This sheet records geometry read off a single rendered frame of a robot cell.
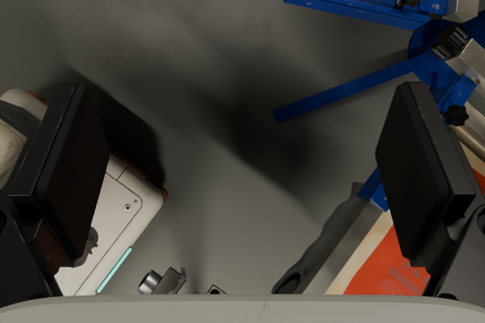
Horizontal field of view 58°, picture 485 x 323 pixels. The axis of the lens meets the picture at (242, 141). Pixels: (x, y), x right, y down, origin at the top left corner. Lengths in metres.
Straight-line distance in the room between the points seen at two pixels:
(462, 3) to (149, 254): 1.42
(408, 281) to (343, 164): 1.02
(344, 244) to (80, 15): 1.43
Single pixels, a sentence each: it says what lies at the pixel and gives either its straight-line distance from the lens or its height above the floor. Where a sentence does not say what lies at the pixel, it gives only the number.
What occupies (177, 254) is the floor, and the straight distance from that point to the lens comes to 1.87.
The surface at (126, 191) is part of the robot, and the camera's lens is 1.56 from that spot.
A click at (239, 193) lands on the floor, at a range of 1.86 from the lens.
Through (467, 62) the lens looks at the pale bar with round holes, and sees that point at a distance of 1.01.
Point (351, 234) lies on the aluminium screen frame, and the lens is 0.93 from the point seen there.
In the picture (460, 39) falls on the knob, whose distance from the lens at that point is 1.00.
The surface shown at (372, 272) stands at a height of 0.96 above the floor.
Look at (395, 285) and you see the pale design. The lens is 1.03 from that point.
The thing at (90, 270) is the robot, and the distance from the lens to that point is 1.62.
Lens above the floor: 1.83
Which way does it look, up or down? 80 degrees down
